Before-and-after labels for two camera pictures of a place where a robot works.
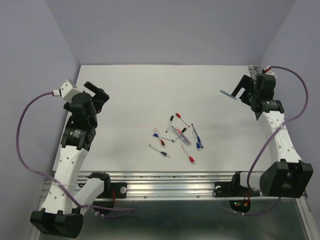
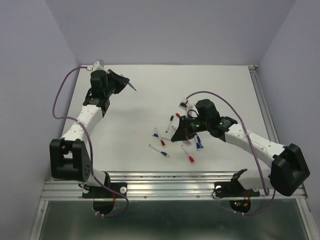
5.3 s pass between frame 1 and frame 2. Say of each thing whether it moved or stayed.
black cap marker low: stayed
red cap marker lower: stayed
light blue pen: moved
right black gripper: moved
